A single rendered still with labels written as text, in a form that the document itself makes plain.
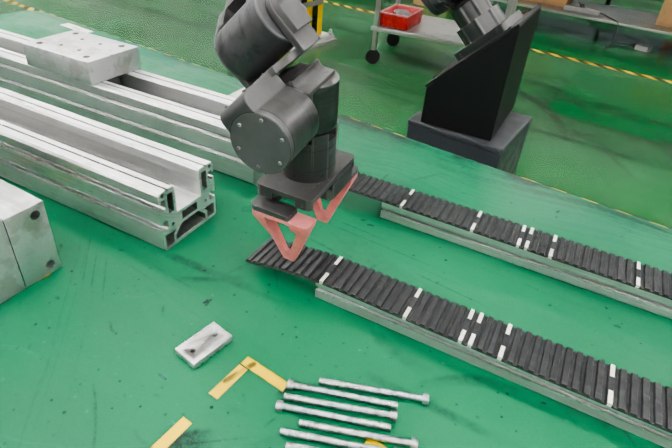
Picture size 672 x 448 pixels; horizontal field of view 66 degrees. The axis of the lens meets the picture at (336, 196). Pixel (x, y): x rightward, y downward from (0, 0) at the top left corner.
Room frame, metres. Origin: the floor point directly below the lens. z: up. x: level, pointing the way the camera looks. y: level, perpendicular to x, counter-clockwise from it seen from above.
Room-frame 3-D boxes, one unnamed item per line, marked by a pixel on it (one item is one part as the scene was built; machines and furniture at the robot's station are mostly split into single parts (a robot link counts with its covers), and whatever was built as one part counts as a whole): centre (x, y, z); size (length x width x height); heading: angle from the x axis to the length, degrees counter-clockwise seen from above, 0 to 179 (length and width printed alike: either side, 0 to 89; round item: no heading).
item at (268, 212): (0.45, 0.04, 0.88); 0.07 x 0.07 x 0.09; 66
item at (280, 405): (0.28, -0.01, 0.78); 0.11 x 0.01 x 0.01; 84
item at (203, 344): (0.35, 0.12, 0.78); 0.05 x 0.03 x 0.01; 144
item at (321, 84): (0.46, 0.04, 1.01); 0.07 x 0.06 x 0.07; 160
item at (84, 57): (0.88, 0.47, 0.87); 0.16 x 0.11 x 0.07; 65
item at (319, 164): (0.47, 0.03, 0.95); 0.10 x 0.07 x 0.07; 156
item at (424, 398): (0.32, -0.05, 0.78); 0.11 x 0.01 x 0.01; 83
